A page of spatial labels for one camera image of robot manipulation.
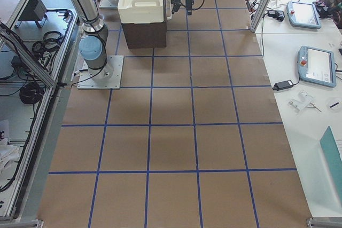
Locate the wooden drawer with white handle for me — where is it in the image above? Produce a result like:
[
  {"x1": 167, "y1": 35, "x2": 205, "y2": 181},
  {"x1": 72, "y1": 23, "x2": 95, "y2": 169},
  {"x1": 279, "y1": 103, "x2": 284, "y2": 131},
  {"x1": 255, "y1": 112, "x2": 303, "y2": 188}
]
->
[{"x1": 166, "y1": 0, "x2": 172, "y2": 20}]

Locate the white plastic tray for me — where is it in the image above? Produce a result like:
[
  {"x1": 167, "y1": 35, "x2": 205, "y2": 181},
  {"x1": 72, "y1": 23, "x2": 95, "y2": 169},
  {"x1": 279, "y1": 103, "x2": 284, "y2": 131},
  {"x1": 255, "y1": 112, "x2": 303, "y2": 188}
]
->
[{"x1": 118, "y1": 0, "x2": 164, "y2": 24}]

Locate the dark brown wooden cabinet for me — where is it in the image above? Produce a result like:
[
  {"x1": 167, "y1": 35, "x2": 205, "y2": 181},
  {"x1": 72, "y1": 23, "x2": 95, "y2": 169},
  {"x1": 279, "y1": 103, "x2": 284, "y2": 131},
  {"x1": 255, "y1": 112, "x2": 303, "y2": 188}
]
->
[{"x1": 122, "y1": 21, "x2": 167, "y2": 49}]

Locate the blue teach pendant far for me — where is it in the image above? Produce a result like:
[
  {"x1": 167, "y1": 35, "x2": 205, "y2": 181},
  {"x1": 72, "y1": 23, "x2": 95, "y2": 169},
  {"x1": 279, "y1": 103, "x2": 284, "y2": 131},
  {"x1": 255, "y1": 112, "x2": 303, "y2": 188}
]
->
[{"x1": 286, "y1": 1, "x2": 321, "y2": 29}]

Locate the blue teach pendant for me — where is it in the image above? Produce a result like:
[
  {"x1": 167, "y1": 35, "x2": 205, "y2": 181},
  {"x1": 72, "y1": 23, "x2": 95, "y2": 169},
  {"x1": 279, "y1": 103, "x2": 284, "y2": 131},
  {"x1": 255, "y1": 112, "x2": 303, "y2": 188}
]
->
[
  {"x1": 298, "y1": 46, "x2": 336, "y2": 88},
  {"x1": 286, "y1": 1, "x2": 321, "y2": 29}
]

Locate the black power adapter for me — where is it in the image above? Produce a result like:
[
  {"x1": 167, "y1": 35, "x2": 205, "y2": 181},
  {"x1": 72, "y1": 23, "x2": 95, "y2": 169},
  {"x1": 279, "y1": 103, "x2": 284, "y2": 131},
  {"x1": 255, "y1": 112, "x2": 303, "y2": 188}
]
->
[{"x1": 273, "y1": 80, "x2": 294, "y2": 91}]

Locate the blue teach pendant near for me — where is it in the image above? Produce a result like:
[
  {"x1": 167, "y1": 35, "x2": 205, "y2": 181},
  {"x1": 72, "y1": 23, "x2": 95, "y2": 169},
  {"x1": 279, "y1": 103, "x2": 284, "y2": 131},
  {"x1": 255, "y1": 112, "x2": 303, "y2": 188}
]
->
[{"x1": 298, "y1": 46, "x2": 336, "y2": 88}]

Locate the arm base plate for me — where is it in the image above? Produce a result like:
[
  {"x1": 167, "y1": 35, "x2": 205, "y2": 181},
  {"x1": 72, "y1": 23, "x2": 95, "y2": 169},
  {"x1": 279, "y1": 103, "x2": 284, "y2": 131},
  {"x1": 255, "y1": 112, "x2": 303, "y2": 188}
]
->
[
  {"x1": 99, "y1": 0, "x2": 119, "y2": 9},
  {"x1": 77, "y1": 56, "x2": 124, "y2": 90}
]

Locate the aluminium frame post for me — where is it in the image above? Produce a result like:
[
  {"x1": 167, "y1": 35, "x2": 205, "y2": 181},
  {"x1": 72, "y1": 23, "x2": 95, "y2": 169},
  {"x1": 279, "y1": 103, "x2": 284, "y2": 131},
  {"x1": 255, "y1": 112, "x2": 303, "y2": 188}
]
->
[{"x1": 250, "y1": 0, "x2": 281, "y2": 33}]

